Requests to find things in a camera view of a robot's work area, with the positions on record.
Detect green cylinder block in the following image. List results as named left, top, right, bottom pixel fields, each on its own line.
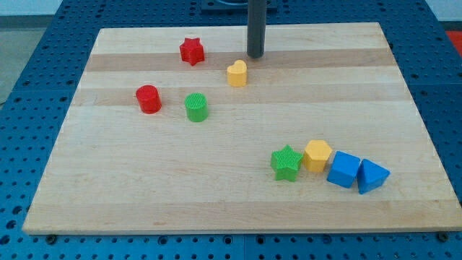
left=184, top=92, right=209, bottom=122

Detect yellow heart block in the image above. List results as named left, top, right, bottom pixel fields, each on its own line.
left=227, top=60, right=248, bottom=87

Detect light wooden board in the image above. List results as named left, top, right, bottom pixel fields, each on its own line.
left=23, top=22, right=461, bottom=235

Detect green star block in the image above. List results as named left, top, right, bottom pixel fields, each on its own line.
left=271, top=145, right=303, bottom=182

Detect red star block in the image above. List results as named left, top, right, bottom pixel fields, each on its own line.
left=179, top=38, right=205, bottom=66

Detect yellow hexagon block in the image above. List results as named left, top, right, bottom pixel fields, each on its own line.
left=302, top=139, right=333, bottom=173

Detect red cylinder block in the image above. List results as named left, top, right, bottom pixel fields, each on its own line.
left=136, top=85, right=162, bottom=114

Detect blue cube block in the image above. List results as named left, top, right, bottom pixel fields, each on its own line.
left=327, top=151, right=361, bottom=189

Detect blue triangle block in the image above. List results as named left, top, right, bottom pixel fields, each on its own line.
left=357, top=159, right=391, bottom=194

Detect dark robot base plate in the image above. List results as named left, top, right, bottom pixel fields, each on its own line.
left=200, top=0, right=279, bottom=15

